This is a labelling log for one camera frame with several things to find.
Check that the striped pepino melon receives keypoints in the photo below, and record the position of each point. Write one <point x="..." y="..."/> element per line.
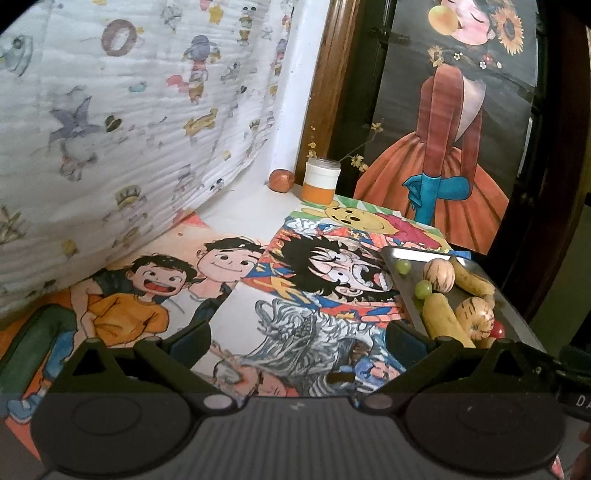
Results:
<point x="475" y="318"/>
<point x="438" y="275"/>

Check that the yellow flower twig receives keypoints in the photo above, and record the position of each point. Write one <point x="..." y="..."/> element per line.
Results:
<point x="358" y="161"/>

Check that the wall poster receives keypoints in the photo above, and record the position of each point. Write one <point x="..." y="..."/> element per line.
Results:
<point x="443" y="175"/>

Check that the red cherry tomato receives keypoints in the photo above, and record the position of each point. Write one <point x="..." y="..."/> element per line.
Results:
<point x="497" y="330"/>

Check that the printed blanket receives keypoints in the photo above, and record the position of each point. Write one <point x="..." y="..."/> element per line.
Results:
<point x="115" y="138"/>

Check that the green grape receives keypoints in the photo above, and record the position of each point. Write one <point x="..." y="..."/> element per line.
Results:
<point x="403" y="266"/>
<point x="423" y="289"/>

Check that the reddish-brown round fruit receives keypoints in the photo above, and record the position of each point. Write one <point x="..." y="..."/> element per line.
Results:
<point x="282" y="180"/>

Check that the metal tray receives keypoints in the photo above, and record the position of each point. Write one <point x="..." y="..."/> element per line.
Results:
<point x="512" y="318"/>

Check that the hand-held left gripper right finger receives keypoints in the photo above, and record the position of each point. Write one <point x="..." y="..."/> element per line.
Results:
<point x="406" y="339"/>

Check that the brown-spotted yellow banana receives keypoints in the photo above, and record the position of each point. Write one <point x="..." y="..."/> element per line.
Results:
<point x="475" y="281"/>

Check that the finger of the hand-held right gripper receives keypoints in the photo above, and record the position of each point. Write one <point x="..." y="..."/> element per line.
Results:
<point x="545" y="364"/>

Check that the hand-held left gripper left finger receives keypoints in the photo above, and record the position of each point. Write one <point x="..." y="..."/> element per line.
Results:
<point x="191" y="339"/>

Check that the yellow bear drawing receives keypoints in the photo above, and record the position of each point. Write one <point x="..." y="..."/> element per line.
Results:
<point x="351" y="217"/>

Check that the two boys drawing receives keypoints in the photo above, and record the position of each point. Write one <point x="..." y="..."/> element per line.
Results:
<point x="129" y="318"/>

